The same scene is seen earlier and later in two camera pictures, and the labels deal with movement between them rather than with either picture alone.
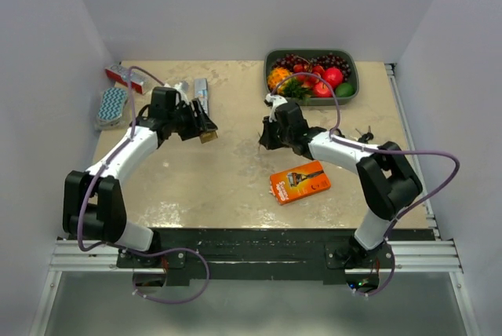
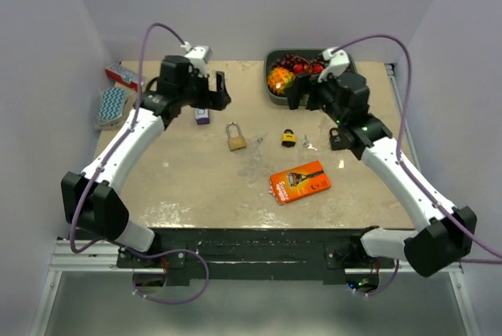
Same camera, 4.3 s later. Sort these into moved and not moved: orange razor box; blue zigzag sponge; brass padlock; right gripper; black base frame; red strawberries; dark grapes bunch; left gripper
Moved: left gripper; brass padlock; right gripper
Not moved: blue zigzag sponge; red strawberries; black base frame; orange razor box; dark grapes bunch
